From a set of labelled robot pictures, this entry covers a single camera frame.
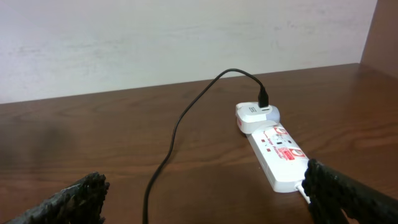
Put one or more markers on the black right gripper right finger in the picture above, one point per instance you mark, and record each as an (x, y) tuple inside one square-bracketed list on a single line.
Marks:
[(336, 198)]

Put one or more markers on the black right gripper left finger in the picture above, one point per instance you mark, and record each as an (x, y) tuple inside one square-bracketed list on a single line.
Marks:
[(79, 203)]

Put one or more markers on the white USB charger plug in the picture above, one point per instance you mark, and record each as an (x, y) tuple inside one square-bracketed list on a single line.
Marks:
[(250, 117)]

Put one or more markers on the white power strip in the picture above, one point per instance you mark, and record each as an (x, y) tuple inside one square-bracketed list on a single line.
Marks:
[(281, 158)]

